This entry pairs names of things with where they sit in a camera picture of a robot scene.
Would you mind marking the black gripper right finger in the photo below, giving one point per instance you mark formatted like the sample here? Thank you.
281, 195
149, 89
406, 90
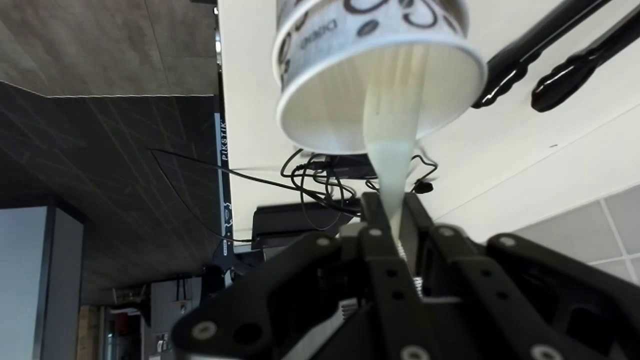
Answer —
553, 293

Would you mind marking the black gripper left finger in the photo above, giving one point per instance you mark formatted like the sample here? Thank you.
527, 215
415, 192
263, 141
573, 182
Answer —
301, 300

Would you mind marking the cream plastic fork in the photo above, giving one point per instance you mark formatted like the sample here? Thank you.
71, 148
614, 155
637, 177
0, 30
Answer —
393, 141

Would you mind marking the patterned white paper cup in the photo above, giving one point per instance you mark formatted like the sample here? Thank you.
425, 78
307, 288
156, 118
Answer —
321, 81

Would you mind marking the black electronics box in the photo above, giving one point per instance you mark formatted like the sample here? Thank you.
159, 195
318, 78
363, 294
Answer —
292, 223

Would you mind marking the black kitchen tongs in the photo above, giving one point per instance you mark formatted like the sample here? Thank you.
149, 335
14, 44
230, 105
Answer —
512, 67

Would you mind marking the grey cabinet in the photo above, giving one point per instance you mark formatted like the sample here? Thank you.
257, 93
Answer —
32, 287

